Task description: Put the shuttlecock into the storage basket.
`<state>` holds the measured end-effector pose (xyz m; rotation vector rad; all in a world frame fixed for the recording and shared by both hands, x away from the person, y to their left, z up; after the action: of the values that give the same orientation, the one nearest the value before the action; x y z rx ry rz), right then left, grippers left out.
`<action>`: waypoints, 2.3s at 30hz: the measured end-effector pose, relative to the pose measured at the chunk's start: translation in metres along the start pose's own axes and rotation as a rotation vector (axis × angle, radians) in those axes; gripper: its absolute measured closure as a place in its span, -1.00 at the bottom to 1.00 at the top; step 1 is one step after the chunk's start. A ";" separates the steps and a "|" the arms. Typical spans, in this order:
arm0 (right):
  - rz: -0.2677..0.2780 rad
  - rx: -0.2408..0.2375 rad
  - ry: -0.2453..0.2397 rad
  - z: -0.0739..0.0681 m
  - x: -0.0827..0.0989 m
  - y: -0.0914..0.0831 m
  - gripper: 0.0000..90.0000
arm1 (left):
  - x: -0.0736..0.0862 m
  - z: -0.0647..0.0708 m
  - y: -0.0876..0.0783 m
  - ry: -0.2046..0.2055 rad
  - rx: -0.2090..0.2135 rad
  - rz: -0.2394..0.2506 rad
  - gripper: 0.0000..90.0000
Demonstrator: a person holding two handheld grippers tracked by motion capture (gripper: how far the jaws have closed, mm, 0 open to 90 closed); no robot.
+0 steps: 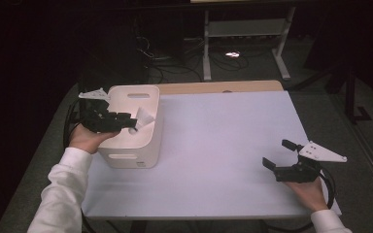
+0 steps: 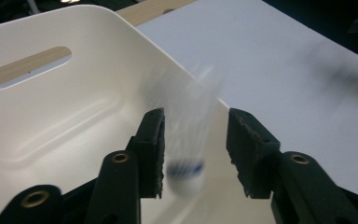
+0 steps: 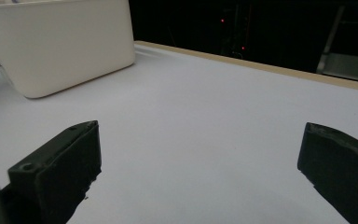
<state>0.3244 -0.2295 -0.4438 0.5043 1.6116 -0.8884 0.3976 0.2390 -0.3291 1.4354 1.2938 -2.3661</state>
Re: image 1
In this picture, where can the person's right hand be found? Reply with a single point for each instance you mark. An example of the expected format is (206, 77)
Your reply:
(307, 194)

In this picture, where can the white metal desk frame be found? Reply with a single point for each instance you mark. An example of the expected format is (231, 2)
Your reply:
(246, 27)

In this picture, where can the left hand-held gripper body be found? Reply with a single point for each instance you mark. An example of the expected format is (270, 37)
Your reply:
(97, 118)

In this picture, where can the white shuttlecock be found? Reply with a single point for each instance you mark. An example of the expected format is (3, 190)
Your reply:
(144, 117)

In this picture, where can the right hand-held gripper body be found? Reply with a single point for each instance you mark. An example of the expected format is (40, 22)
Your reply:
(298, 173)

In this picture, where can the white table cover board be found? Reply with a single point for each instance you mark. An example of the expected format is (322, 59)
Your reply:
(207, 174)

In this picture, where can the wooden table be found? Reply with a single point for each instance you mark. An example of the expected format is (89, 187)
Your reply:
(207, 86)

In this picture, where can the white plastic storage bin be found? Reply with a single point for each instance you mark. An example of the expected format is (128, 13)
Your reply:
(132, 149)

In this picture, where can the person's left hand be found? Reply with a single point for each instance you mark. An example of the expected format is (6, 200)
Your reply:
(89, 140)

